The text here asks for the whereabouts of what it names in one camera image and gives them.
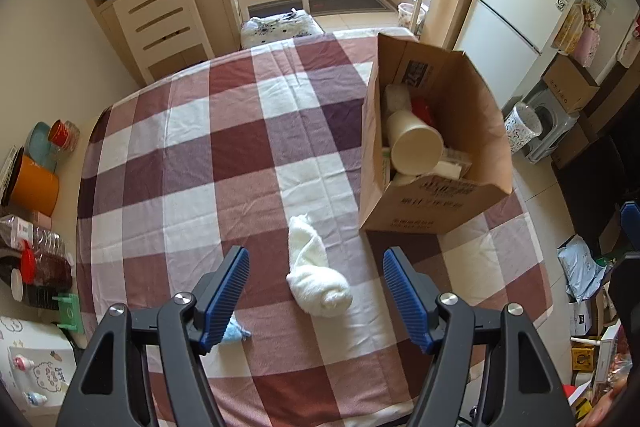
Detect green plastic holder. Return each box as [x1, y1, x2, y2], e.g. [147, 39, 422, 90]
[52, 292, 86, 335]

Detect grey floor mat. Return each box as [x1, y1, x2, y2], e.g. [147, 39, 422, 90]
[307, 0, 398, 16]

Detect teal plates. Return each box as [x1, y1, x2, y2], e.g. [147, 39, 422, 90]
[25, 122, 60, 172]

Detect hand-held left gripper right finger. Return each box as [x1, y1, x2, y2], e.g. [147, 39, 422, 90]
[382, 246, 576, 427]

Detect small yellow box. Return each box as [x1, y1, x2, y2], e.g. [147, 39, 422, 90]
[570, 339, 598, 373]

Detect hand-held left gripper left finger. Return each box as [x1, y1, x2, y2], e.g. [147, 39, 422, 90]
[56, 245, 251, 427]

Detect grey mailer bag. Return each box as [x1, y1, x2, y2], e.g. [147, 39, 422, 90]
[557, 234, 608, 303]

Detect red packet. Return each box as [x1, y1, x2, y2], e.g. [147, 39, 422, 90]
[411, 98, 435, 125]

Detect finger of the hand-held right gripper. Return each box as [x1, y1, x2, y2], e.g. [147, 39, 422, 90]
[607, 252, 640, 343]
[620, 202, 640, 253]

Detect patterned seat cushion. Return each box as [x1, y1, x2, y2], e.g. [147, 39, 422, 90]
[241, 9, 323, 50]

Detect grey plastic stool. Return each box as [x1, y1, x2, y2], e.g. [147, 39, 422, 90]
[522, 89, 578, 164]

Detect red jar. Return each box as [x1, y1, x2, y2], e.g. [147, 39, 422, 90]
[48, 119, 81, 152]

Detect yellow gift bag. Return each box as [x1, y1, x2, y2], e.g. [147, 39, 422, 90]
[552, 2, 586, 55]

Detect dark bottle red cap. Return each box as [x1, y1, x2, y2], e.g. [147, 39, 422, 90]
[10, 247, 73, 308]

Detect white plastic cup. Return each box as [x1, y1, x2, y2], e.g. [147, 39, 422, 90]
[385, 109, 445, 176]

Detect checkered tablecloth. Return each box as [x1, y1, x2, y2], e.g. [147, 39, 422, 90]
[75, 27, 556, 427]

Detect patterned wastebasket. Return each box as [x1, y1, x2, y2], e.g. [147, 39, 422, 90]
[504, 102, 543, 154]

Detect white cartoon box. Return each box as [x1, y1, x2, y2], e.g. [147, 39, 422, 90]
[0, 317, 76, 413]

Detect blue pompom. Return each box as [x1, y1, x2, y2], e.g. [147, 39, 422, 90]
[217, 313, 252, 344]

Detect brown cardboard box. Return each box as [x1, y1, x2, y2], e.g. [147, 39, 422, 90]
[358, 33, 515, 235]

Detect small white box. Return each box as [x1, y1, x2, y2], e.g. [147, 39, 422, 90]
[567, 294, 601, 338]

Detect pink hanging cloth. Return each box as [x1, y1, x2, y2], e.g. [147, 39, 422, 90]
[617, 14, 640, 68]

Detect clear water bottle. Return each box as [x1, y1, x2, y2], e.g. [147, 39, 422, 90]
[0, 214, 66, 258]

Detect orange container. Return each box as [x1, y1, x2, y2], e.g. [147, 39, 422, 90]
[10, 154, 61, 218]

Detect pink gift bag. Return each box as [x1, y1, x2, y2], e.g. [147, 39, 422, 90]
[572, 24, 601, 68]

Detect white refrigerator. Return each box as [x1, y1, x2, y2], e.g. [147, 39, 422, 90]
[452, 0, 591, 118]

